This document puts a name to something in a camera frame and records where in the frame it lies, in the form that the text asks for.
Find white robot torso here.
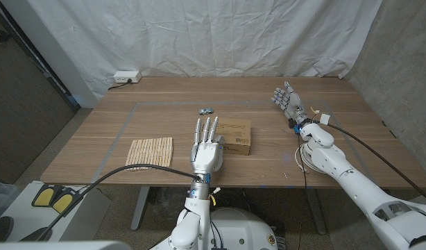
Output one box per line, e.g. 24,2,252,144
205,207,279,250

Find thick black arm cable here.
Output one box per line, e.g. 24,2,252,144
20,163,202,242
329,123,426,208

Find clear plastic bin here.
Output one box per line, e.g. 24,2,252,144
0,180,19,225

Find thin black hanging cable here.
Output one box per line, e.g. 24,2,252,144
294,133,310,250

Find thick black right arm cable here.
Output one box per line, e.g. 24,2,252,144
329,123,426,208

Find wooden slat mat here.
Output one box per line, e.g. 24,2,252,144
125,137,174,172

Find cardboard packing box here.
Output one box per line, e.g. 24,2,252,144
212,117,253,156

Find grey table leg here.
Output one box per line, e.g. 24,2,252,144
305,187,327,235
130,186,151,231

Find black power strip cord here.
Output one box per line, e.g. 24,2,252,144
107,78,133,91

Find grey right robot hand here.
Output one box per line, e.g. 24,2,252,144
271,81,308,123

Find black torso cable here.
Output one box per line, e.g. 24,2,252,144
209,222,225,250

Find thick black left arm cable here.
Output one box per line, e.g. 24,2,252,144
20,163,202,242

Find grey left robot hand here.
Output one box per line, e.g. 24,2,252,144
189,116,226,176

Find white power strip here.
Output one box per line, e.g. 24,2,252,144
113,70,142,84

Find coiled white cable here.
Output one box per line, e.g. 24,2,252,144
294,142,321,174

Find white backdrop cloth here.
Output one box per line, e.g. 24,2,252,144
25,0,384,105

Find yellow black foot pedal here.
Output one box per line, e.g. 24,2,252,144
51,187,84,218
31,183,61,208

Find white floor platform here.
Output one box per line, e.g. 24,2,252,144
1,180,112,243

